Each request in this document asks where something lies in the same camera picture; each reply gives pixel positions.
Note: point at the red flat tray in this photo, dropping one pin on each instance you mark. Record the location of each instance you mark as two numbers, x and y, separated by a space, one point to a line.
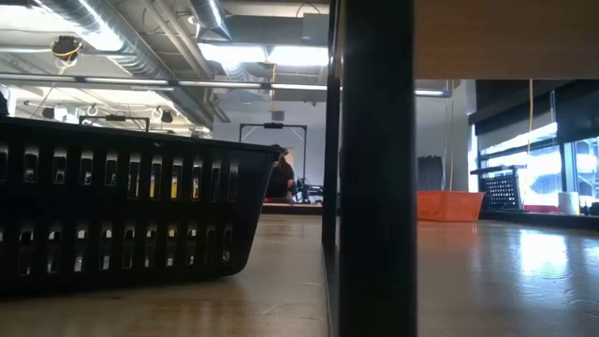
540 209

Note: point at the wide silver spiral duct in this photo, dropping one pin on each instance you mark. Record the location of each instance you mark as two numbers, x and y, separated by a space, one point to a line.
135 56

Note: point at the bright ceiling light panel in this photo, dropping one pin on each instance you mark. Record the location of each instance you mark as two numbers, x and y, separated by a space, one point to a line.
281 55

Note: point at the wooden shelf with black legs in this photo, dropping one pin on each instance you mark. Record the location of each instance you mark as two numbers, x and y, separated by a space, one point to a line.
378 187

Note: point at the orange plastic perforated basket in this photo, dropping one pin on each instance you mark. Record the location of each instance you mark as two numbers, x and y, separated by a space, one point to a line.
449 206

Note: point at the black aluminium table frame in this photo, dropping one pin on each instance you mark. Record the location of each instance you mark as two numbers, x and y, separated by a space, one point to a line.
538 220

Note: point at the person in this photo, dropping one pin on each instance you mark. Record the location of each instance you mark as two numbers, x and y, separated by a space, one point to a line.
281 180

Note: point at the background wooden table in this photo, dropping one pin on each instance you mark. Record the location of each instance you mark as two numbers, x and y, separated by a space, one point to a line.
290 209

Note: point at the black plastic perforated basket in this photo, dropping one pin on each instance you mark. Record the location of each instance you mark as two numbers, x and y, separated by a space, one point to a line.
140 210

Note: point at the black rectangular panel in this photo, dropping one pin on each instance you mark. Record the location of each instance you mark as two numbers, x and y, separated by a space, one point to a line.
430 172

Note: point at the yellow plastic perforated basket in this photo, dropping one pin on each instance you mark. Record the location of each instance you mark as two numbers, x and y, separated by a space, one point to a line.
174 192

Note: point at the black ceiling spotlight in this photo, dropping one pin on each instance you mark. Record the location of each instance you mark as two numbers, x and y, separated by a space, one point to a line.
166 116
48 112

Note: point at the long linear ceiling light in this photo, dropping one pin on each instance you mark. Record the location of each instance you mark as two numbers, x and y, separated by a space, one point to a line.
215 84

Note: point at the black background robot arm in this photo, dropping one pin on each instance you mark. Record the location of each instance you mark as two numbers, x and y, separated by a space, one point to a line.
306 192

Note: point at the black crate by window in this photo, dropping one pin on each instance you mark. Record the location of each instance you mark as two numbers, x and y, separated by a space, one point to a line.
496 169

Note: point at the black perforated crate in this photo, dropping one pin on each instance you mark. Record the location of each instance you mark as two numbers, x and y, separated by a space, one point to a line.
501 192

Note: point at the narrow silver spiral duct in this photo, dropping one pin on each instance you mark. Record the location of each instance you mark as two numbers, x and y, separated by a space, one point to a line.
210 16

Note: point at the grey wall box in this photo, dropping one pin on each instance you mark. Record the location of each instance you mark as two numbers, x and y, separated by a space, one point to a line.
277 115

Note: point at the black gantry frame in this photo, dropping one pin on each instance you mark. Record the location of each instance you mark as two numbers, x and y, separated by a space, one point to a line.
273 125

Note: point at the white paper towel roll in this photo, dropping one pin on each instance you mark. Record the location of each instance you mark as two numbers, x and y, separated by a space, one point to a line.
568 203

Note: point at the dark window blind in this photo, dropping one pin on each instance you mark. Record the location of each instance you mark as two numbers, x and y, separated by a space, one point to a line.
510 100

